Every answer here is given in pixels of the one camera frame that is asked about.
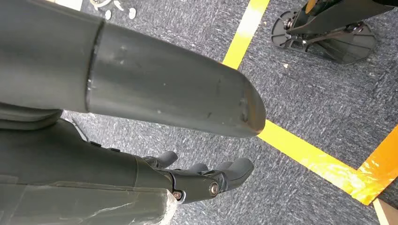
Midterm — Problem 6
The yellow floor tape marking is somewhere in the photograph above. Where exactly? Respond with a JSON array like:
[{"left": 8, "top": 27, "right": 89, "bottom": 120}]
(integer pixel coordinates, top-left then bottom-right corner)
[{"left": 222, "top": 0, "right": 382, "bottom": 206}]

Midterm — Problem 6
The pale board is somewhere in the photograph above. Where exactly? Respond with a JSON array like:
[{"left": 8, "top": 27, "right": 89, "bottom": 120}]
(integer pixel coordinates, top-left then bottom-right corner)
[{"left": 372, "top": 198, "right": 398, "bottom": 225}]

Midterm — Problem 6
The black metal foot plate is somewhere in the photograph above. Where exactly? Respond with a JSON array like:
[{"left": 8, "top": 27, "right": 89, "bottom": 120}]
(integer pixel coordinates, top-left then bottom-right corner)
[{"left": 270, "top": 0, "right": 398, "bottom": 66}]

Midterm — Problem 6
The orange floor tape strip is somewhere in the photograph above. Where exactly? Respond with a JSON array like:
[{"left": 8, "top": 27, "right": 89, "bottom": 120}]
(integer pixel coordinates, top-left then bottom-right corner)
[{"left": 357, "top": 124, "right": 398, "bottom": 206}]

